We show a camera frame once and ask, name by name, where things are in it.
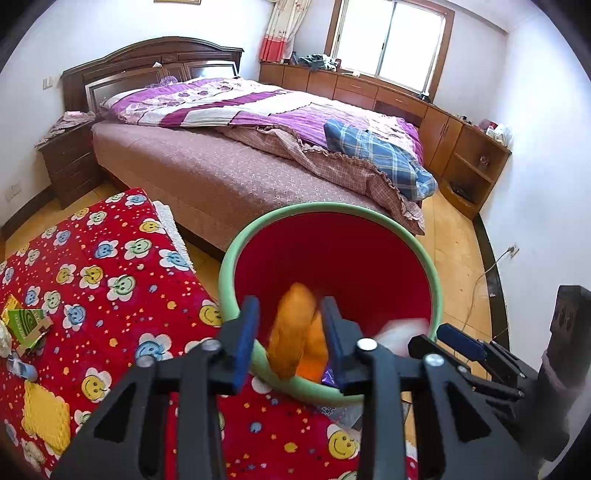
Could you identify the dark wooden headboard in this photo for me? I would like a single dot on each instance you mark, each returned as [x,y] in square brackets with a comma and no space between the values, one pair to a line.
[138,60]

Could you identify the bright orange plastic bag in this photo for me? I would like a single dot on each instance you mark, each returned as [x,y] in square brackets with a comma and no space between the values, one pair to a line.
[308,371]

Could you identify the red bucket with green rim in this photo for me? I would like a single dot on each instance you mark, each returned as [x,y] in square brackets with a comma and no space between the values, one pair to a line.
[346,258]

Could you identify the pink cloth on nightstand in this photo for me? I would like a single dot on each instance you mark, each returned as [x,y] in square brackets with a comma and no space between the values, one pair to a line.
[64,124]

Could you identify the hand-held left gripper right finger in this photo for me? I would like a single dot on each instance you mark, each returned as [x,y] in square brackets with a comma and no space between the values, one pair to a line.
[333,344]

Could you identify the dark wooden nightstand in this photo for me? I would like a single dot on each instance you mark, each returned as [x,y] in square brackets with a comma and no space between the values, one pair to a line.
[69,166]

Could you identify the yellow waffle sponge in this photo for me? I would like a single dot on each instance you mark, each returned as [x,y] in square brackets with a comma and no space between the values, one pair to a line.
[44,415]

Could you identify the purple patchwork quilt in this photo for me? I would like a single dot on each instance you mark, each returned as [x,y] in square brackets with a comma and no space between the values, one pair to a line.
[240,104]

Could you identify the green patterned box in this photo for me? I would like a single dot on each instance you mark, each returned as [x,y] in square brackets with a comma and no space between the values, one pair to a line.
[25,325]

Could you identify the white wall socket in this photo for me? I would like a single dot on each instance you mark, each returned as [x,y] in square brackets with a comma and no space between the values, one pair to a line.
[14,190]

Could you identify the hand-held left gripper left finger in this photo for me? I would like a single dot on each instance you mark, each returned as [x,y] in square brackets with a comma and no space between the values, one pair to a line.
[244,344]

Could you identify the red smiley flower tablecloth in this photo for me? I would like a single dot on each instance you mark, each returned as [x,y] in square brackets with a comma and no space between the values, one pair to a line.
[138,323]

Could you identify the white light switch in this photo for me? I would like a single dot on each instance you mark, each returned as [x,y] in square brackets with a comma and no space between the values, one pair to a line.
[48,83]

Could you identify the bed with pink mattress cover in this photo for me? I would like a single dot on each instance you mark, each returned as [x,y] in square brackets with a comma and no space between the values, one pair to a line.
[194,170]

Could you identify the white and red curtain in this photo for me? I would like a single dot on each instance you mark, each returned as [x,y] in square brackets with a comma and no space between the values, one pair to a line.
[281,32]

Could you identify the wooden window cabinet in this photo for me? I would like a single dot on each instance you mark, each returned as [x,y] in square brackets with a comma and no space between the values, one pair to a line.
[438,124]

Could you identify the wooden framed window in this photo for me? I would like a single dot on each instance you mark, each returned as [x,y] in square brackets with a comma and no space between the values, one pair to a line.
[392,41]

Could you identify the white plastic bag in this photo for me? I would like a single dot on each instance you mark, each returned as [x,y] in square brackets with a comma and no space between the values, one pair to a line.
[501,134]

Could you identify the white pillow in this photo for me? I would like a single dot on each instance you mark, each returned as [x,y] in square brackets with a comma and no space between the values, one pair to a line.
[120,99]

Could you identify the dark clothes pile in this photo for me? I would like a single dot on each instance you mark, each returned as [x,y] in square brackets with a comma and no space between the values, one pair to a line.
[318,62]

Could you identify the light blue small item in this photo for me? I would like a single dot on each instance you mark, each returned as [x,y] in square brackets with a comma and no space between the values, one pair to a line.
[23,369]

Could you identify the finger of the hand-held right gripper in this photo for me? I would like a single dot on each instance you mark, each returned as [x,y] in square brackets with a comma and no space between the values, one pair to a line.
[489,381]
[461,341]

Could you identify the framed wedding photo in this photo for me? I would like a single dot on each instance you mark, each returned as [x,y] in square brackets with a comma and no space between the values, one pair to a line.
[178,2]

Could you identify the orange mesh bag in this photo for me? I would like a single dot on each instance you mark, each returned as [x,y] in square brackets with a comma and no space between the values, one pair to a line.
[291,332]

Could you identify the blue plaid cloth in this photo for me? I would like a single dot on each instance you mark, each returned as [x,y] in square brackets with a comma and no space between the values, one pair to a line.
[378,152]

